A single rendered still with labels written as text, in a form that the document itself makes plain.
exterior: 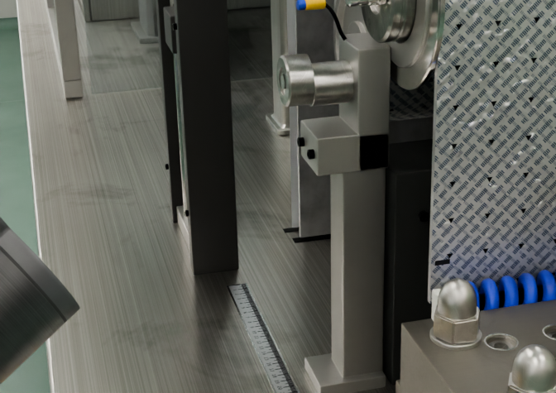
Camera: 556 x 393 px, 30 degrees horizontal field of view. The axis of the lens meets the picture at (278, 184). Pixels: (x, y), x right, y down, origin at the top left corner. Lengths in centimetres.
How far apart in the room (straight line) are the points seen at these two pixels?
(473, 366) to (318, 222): 50
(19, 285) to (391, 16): 45
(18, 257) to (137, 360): 62
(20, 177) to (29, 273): 362
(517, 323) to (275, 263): 43
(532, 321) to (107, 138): 91
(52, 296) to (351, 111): 49
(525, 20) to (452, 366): 25
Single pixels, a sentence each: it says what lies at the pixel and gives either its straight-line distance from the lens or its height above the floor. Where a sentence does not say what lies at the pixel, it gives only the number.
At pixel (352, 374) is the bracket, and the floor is 91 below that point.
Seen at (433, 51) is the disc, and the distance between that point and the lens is 73.
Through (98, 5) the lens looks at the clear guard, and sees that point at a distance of 173.
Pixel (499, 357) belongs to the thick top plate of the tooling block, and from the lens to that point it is 73.
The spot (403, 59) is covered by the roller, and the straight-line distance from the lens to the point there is 78.
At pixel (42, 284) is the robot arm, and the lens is 36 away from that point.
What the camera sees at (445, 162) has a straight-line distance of 76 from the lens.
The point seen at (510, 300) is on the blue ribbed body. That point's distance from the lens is 79.
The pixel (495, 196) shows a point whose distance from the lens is 79.
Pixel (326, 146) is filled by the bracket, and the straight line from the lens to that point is 81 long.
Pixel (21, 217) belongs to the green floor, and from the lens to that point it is 363.
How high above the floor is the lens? 141
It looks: 22 degrees down
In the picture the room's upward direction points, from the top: 2 degrees counter-clockwise
